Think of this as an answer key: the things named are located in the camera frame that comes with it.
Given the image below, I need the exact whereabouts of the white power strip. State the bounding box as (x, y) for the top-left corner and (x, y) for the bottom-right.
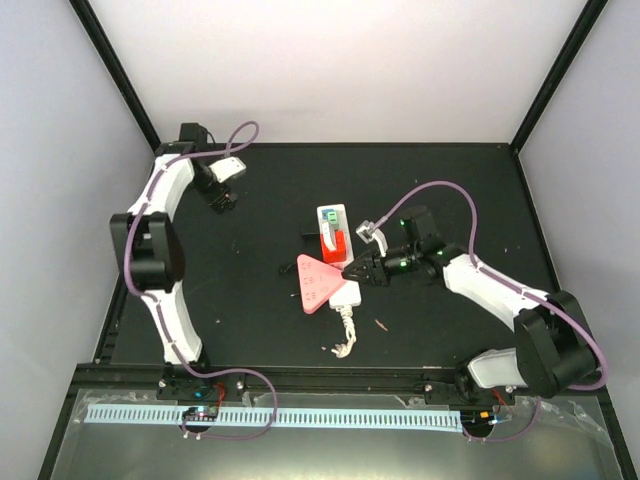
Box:
(316, 204), (361, 310)

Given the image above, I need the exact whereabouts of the pink triangular socket adapter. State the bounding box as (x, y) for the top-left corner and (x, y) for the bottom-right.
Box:
(296, 254), (346, 314)

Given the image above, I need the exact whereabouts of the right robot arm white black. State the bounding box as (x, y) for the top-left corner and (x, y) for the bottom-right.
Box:
(343, 206), (604, 403)

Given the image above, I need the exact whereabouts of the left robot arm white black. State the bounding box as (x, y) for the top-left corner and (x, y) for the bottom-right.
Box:
(109, 123), (246, 399)

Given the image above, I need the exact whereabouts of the red plug adapter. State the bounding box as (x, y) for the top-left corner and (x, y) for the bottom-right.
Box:
(321, 230), (347, 264)

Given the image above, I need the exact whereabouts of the white plug on strip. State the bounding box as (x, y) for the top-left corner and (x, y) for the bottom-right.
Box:
(321, 221), (337, 252)

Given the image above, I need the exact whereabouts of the right controller board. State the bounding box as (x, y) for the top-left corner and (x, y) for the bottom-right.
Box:
(460, 411), (502, 427)

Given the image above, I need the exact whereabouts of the controller board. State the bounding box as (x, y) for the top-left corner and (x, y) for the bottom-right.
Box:
(460, 411), (502, 427)
(182, 406), (219, 423)

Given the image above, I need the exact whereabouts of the left controller board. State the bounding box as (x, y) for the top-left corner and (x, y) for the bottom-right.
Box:
(182, 406), (219, 423)

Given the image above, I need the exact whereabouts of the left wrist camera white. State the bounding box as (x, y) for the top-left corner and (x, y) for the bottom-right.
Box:
(209, 157), (247, 183)

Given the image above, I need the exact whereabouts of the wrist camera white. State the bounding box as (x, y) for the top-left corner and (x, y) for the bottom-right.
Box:
(356, 220), (388, 257)
(209, 157), (247, 183)

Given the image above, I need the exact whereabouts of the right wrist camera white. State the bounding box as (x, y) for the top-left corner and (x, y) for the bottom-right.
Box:
(356, 220), (388, 257)

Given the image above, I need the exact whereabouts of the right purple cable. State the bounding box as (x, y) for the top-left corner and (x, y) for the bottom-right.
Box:
(372, 180), (610, 445)

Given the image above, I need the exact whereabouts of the white braided cord with plug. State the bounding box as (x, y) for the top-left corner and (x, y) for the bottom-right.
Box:
(329, 305), (359, 360)

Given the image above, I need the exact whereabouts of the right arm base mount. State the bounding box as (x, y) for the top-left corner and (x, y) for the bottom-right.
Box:
(421, 360), (515, 408)

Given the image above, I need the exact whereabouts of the light blue slotted cable duct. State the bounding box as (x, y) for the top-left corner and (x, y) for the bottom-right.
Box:
(84, 404), (463, 433)

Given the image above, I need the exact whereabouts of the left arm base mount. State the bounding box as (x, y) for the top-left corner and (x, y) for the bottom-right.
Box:
(156, 366), (247, 404)

